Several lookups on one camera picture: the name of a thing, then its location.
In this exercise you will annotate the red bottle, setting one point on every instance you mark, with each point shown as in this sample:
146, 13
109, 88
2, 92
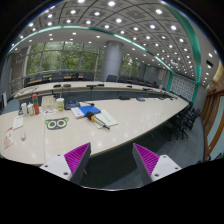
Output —
35, 104

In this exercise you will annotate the blue folder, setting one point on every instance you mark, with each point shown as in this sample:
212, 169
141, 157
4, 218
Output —
90, 108

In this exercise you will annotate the white booklet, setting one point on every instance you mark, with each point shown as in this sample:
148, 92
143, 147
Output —
18, 122

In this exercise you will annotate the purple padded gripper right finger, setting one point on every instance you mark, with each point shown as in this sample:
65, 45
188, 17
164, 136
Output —
152, 166

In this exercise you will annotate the white bottle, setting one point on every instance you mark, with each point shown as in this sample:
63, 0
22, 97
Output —
30, 109

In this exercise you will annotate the white paper stack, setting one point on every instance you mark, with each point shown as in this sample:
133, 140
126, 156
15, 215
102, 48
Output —
106, 118

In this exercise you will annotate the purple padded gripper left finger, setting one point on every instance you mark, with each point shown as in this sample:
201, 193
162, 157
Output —
70, 166

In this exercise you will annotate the black office chair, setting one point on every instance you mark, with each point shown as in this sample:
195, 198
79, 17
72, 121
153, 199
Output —
185, 119

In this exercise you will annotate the red and white leaflet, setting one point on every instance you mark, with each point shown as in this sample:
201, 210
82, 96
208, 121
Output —
8, 137

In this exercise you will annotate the grey round pillar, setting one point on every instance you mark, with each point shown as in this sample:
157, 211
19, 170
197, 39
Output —
112, 59

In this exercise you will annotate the white cup with green lid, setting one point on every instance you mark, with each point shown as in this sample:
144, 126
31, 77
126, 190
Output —
60, 104

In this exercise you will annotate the pink computer mouse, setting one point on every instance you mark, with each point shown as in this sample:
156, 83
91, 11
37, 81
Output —
23, 136

